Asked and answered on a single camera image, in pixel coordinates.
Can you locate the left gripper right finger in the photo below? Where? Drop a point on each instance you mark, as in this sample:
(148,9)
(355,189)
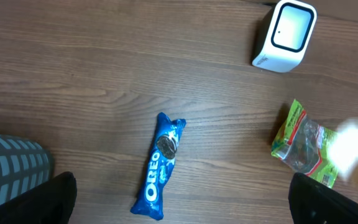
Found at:
(312,202)

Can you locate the grey plastic basket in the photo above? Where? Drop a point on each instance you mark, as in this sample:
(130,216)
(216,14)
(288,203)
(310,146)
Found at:
(24,164)

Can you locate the blue Oreo cookie pack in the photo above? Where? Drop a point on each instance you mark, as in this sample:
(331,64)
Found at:
(159,167)

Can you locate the green snack bag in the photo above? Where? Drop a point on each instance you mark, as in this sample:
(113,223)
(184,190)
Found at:
(304,145)

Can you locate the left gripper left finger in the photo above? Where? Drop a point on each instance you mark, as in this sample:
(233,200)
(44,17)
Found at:
(51,202)

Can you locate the white barcode scanner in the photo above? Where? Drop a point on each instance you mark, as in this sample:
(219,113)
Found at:
(284,35)

